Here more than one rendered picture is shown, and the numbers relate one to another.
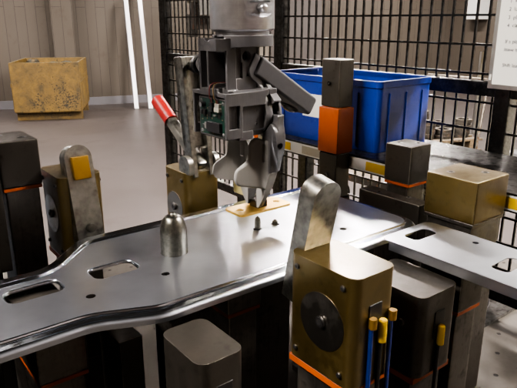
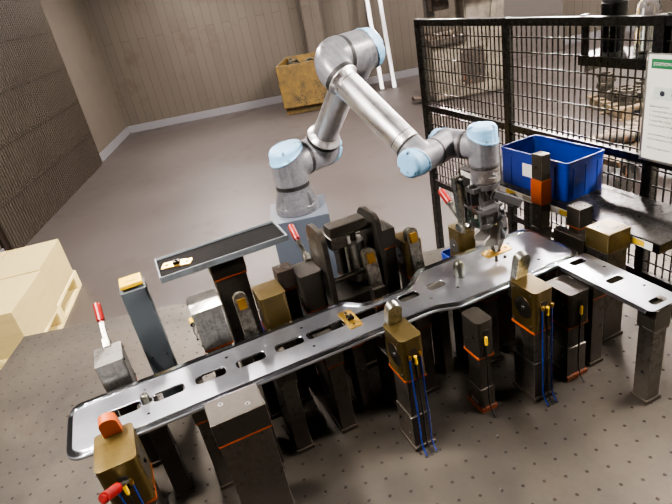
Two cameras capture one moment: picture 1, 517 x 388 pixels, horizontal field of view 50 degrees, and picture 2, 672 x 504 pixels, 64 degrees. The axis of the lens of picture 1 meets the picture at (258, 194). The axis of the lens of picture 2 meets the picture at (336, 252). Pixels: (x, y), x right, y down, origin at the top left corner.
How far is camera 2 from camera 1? 0.87 m
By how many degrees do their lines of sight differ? 20
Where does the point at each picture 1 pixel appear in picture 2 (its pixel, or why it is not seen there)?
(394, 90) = (577, 165)
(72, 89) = not seen: hidden behind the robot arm
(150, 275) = (451, 288)
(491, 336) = not seen: hidden behind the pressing
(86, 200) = (416, 251)
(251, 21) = (489, 180)
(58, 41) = (310, 37)
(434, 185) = (589, 233)
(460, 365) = (598, 321)
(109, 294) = (438, 297)
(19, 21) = (277, 24)
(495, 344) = not seen: hidden behind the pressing
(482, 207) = (613, 245)
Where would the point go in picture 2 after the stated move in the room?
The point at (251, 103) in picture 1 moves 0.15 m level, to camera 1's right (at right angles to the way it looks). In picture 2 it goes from (491, 213) to (552, 209)
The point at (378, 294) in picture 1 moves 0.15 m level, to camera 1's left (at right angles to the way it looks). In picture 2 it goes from (544, 298) to (480, 298)
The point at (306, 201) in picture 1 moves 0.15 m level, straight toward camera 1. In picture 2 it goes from (515, 262) to (511, 295)
